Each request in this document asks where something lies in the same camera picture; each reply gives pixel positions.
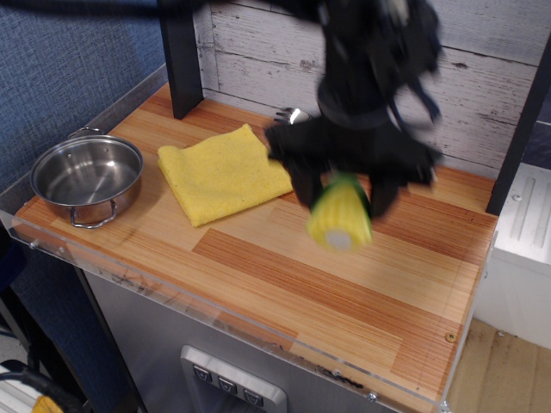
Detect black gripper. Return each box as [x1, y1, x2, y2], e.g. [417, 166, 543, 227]
[265, 117, 442, 219]

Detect green and yellow toy corn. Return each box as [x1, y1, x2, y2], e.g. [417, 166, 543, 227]
[306, 174, 373, 251]

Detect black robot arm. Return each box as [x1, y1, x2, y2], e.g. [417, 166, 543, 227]
[265, 1, 441, 217]

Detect yellow folded cloth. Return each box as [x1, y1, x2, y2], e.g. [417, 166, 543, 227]
[158, 124, 293, 227]

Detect white cabinet at right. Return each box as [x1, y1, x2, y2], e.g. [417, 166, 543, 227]
[474, 163, 550, 348]

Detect clear acrylic table guard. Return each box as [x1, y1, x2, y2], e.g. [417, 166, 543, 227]
[1, 198, 497, 412]

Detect silver button control panel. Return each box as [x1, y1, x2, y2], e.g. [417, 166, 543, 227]
[180, 345, 288, 412]

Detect stainless steel pot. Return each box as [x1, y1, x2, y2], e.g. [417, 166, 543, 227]
[30, 126, 144, 230]

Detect yellow object bottom left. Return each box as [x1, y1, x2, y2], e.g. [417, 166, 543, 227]
[31, 395, 63, 413]

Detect blue handled metal spork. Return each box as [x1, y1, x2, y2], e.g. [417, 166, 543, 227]
[274, 108, 312, 125]

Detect black vertical post right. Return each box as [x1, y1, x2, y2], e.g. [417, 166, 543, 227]
[485, 0, 551, 215]

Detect black vertical post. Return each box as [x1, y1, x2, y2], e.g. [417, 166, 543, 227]
[485, 0, 551, 215]
[160, 16, 203, 120]

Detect black vertical post left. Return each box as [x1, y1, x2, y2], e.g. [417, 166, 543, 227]
[160, 16, 203, 120]

